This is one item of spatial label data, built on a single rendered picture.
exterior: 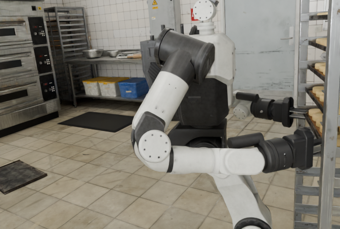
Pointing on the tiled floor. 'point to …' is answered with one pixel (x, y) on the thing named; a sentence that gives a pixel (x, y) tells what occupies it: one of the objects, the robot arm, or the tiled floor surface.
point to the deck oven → (25, 60)
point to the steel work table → (104, 59)
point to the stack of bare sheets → (18, 176)
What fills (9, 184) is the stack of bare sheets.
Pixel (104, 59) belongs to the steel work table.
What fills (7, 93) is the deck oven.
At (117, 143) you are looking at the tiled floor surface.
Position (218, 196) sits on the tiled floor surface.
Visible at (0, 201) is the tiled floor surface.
